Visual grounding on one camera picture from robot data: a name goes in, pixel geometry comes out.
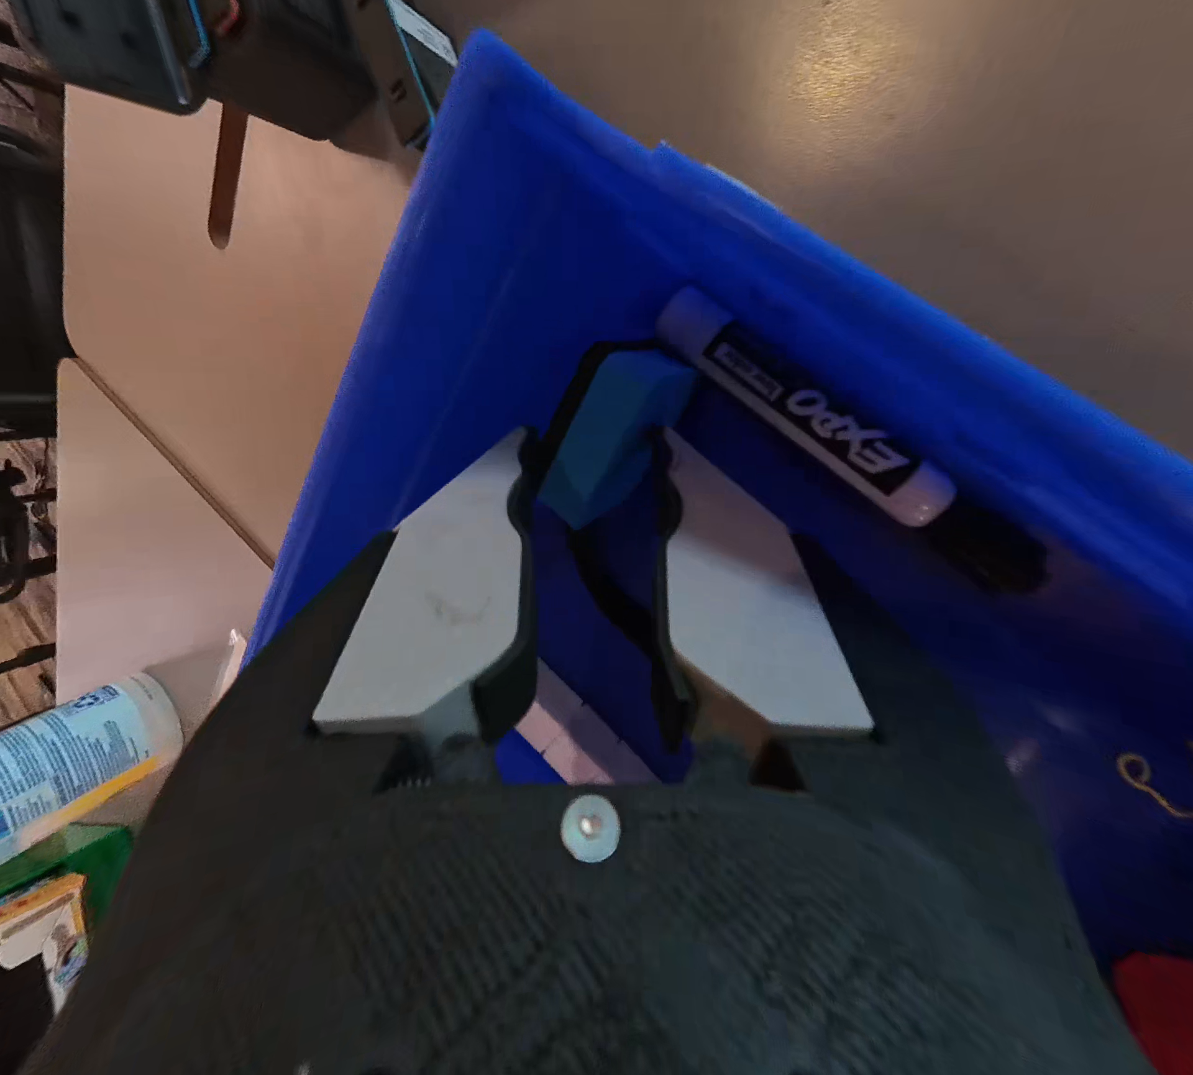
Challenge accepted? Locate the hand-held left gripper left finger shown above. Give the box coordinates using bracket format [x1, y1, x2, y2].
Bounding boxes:
[313, 428, 541, 745]

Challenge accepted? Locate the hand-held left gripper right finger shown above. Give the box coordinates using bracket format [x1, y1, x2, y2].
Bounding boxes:
[647, 428, 876, 751]

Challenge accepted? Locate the blue storage bin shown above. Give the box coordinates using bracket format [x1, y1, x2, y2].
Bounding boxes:
[243, 26, 1193, 1075]

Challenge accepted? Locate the white block strip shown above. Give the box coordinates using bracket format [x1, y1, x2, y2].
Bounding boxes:
[513, 665, 656, 786]

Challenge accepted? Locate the black whiteboard marker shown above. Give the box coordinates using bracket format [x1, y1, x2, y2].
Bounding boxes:
[654, 288, 1047, 594]

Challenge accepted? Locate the yellow rubber band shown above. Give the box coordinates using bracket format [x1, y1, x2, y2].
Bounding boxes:
[1117, 751, 1193, 822]

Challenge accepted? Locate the green storage bin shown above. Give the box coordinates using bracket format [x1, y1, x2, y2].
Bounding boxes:
[0, 822, 138, 901]

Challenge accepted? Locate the small printed carton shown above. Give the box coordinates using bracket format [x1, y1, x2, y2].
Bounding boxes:
[0, 873, 91, 1012]

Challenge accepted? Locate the red toy block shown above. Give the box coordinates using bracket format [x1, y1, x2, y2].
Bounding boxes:
[1113, 955, 1193, 1075]

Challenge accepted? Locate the black cord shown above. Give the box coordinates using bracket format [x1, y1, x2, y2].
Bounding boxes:
[536, 339, 675, 697]

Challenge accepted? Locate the black camera battery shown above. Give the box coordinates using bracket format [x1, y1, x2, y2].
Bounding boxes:
[367, 0, 461, 150]

